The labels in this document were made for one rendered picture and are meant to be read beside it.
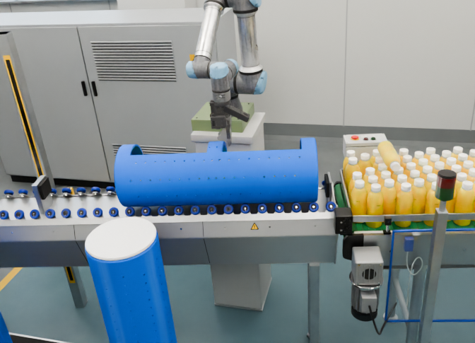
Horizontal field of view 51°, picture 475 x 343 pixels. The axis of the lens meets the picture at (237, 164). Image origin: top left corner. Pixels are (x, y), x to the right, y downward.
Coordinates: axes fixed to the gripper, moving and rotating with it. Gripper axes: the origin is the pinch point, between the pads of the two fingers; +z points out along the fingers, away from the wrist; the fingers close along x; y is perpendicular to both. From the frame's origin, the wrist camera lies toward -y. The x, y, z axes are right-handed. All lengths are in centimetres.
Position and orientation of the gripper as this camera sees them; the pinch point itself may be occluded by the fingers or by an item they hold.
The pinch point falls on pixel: (230, 143)
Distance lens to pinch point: 218.2
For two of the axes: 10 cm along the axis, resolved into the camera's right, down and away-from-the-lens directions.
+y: -10.0, 0.3, 0.9
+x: -0.7, 4.7, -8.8
